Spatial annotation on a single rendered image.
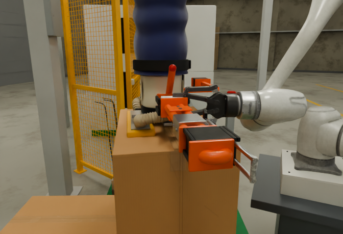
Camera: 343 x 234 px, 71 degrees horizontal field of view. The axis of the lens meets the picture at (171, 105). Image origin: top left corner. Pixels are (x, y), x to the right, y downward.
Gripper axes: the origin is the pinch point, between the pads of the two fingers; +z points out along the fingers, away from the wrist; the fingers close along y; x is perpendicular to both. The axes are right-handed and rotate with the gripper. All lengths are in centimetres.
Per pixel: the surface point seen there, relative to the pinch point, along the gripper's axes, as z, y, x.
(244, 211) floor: -65, 120, 108
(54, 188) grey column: 104, 106, 125
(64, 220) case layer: 53, 66, 31
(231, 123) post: -51, 41, 113
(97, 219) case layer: 36, 66, 31
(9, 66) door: 607, 48, 878
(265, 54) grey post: -165, -8, 339
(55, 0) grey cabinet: 89, -54, 132
